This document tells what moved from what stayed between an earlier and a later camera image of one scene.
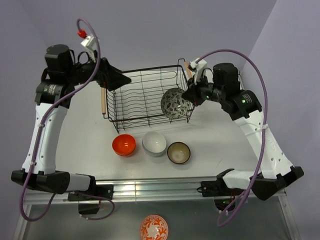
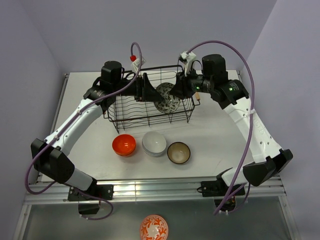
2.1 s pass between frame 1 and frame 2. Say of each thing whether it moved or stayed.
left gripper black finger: moved
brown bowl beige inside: stayed
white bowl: stayed
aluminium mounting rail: stayed
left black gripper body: moved
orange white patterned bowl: stayed
